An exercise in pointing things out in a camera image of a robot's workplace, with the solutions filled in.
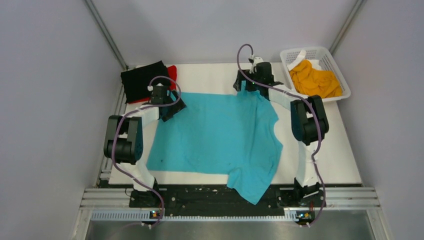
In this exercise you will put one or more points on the cyan t-shirt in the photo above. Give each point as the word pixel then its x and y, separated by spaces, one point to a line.
pixel 221 134

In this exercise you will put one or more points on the white cable duct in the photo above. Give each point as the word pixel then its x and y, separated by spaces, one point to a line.
pixel 138 215

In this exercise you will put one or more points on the white plastic basket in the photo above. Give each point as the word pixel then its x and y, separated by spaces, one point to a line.
pixel 326 61

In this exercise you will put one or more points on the right aluminium frame post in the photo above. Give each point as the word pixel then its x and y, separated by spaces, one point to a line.
pixel 352 15

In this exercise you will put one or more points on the folded black t-shirt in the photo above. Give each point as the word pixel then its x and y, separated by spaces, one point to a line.
pixel 142 81

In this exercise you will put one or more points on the left aluminium frame post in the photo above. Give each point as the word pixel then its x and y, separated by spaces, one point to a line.
pixel 105 32

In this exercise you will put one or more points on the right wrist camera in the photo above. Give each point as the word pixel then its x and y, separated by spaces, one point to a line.
pixel 254 60

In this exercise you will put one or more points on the white cloth in basket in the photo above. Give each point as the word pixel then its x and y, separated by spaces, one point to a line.
pixel 302 56

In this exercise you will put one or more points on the orange t-shirt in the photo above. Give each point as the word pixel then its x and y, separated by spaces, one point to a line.
pixel 308 81

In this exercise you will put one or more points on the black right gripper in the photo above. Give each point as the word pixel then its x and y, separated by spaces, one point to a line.
pixel 237 86

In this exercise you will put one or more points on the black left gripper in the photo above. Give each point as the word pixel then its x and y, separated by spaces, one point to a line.
pixel 176 107

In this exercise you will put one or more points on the aluminium frame post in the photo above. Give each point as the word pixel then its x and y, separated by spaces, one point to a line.
pixel 105 32
pixel 352 15

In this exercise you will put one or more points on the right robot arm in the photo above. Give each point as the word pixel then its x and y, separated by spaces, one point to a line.
pixel 309 124

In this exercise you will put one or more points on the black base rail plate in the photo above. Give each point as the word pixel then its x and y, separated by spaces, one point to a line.
pixel 218 200

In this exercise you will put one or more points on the folded red t-shirt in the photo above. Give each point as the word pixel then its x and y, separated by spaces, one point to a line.
pixel 171 78

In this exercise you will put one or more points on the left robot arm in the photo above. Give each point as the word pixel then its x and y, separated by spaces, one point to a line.
pixel 124 145

